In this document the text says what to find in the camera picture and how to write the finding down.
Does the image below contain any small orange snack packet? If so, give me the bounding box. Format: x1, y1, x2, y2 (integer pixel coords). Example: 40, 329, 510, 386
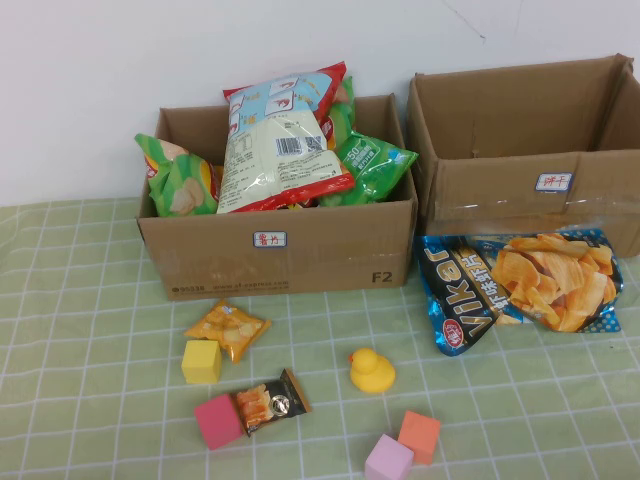
183, 298, 273, 365

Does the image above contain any small black snack packet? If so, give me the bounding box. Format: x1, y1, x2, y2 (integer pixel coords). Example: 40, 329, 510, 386
234, 368, 314, 439

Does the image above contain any blue Vikar shrimp chips bag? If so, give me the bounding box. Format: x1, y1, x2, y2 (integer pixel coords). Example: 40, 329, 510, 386
413, 228, 626, 358

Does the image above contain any large white red snack bag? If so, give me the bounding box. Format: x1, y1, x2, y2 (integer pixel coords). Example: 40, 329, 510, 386
215, 61, 357, 215

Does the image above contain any green snack bag with 50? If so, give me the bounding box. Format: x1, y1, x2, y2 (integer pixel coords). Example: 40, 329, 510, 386
317, 128, 420, 209

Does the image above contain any cardboard box with F2 print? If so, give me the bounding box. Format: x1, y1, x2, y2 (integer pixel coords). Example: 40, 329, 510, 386
135, 92, 420, 301

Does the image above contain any white sticker label red writing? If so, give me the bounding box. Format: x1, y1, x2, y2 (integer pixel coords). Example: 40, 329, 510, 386
253, 230, 289, 249
535, 172, 575, 193

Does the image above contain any yellow rubber duck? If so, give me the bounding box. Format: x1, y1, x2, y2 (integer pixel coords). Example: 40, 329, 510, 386
348, 348, 397, 396

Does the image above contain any green potato chips bag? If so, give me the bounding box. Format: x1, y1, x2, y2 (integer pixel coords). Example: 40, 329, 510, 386
133, 132, 224, 218

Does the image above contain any yellow foam cube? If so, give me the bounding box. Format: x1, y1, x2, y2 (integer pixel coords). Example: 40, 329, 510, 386
180, 339, 223, 385

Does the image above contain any plain taped cardboard box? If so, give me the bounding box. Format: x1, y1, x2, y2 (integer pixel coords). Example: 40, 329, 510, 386
407, 52, 640, 259

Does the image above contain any red foam cube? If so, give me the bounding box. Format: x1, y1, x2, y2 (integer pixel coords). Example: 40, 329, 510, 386
193, 393, 247, 451

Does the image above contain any orange foam cube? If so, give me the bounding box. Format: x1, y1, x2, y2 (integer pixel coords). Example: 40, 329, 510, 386
397, 410, 443, 466

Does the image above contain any pink foam cube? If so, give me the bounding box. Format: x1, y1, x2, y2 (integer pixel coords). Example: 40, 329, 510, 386
363, 433, 415, 480

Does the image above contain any green checked tablecloth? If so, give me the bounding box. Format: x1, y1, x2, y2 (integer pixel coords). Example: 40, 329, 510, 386
0, 197, 640, 480

